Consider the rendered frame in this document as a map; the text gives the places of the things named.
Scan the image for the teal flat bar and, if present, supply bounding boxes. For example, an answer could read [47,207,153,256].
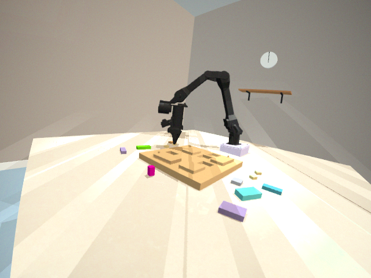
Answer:
[261,184,283,195]

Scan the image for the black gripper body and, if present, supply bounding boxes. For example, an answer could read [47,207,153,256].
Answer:
[168,114,183,134]

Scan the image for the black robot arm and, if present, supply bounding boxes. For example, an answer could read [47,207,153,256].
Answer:
[158,71,243,146]

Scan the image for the magenta block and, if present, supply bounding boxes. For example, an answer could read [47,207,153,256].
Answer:
[147,165,155,176]

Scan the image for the green flat bar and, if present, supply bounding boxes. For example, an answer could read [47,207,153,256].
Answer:
[136,145,151,150]

